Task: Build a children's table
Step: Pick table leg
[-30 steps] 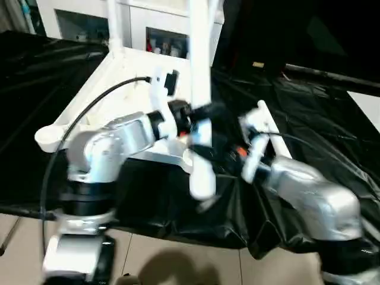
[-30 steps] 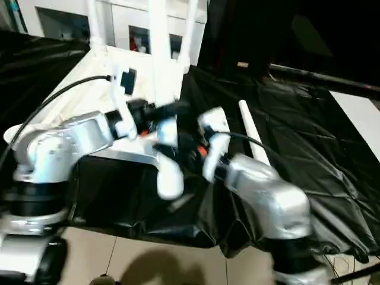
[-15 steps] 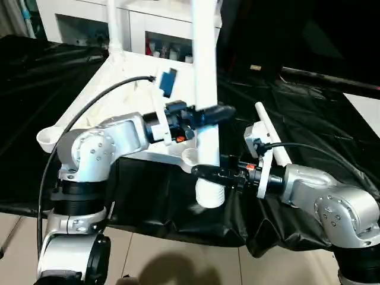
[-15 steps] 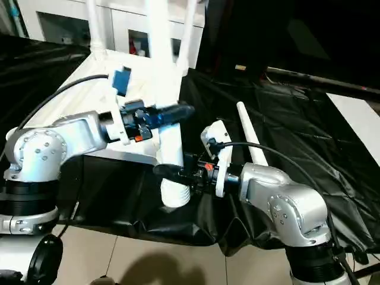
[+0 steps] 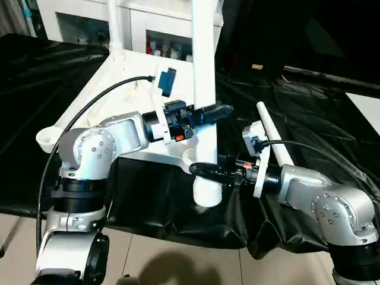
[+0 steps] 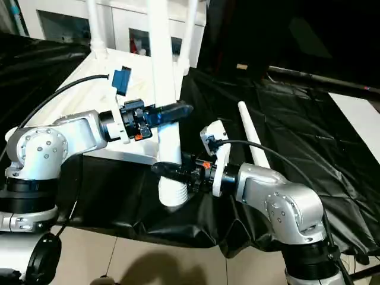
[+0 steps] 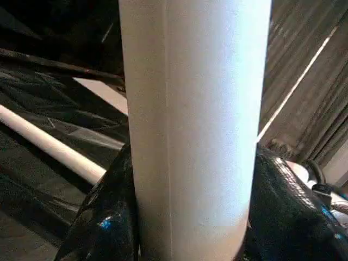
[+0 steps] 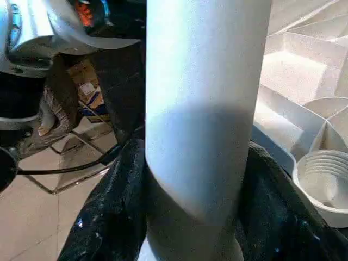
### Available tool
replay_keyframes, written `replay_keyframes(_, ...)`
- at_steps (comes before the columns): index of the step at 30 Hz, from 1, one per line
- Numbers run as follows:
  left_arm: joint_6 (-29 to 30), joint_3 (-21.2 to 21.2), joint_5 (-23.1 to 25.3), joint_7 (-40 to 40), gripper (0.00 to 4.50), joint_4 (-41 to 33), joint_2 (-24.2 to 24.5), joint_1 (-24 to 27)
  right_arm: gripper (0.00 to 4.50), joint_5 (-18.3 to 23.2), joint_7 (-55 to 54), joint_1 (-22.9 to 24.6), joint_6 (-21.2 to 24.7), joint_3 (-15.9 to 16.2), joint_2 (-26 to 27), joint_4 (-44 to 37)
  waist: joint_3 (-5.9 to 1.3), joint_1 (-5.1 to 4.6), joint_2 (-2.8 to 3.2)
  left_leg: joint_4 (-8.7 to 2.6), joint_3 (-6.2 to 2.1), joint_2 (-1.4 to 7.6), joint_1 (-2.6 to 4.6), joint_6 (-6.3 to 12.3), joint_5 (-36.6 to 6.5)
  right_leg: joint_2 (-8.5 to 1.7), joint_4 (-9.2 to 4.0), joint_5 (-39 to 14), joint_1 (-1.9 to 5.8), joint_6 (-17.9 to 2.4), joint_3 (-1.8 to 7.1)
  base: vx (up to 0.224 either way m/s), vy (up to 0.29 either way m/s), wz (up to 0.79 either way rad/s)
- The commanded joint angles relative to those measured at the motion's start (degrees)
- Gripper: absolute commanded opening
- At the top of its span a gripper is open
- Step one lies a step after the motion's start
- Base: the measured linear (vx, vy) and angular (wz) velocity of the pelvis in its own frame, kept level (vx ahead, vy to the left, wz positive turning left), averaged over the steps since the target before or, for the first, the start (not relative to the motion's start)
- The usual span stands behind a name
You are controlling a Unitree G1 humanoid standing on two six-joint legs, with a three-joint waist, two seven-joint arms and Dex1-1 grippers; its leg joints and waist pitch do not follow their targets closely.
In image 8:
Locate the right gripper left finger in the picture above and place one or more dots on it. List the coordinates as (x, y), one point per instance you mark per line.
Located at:
(108, 212)

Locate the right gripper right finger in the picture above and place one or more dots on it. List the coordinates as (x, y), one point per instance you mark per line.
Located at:
(277, 212)

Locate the white plastic table top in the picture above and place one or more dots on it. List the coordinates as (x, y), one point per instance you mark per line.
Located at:
(299, 68)

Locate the white plastic table leg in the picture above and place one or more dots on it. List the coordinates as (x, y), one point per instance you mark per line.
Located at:
(201, 81)

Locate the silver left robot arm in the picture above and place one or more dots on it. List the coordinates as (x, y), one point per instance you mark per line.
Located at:
(40, 27)

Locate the beige fabric bag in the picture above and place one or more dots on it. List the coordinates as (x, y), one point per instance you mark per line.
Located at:
(50, 117)

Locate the brown printed cardboard box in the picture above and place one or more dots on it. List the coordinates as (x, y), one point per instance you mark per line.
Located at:
(89, 89)

